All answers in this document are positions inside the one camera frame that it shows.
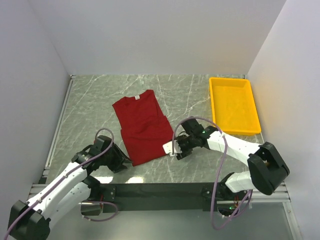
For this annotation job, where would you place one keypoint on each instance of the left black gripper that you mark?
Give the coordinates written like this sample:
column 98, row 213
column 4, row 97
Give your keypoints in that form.
column 120, row 156

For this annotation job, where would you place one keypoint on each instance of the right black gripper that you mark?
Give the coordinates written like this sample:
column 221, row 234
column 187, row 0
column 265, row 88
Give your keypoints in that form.
column 184, row 152

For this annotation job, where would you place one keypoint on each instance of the red t shirt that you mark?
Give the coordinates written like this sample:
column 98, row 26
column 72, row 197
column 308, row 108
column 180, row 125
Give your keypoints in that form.
column 144, row 127

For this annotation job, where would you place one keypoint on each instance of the yellow plastic tray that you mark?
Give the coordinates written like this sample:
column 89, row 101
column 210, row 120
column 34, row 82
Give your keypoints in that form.
column 233, row 106

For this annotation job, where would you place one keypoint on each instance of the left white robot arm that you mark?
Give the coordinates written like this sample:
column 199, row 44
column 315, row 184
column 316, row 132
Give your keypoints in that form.
column 35, row 218

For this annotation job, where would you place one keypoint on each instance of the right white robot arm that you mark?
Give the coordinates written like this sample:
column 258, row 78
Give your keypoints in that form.
column 266, row 167

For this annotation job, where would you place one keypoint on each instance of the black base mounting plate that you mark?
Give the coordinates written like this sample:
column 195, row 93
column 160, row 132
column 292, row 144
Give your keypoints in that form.
column 158, row 205

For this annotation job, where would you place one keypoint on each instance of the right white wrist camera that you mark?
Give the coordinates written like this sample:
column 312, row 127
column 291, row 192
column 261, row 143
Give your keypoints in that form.
column 172, row 148

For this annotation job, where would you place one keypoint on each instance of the aluminium frame rail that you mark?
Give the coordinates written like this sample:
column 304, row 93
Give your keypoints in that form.
column 277, row 195

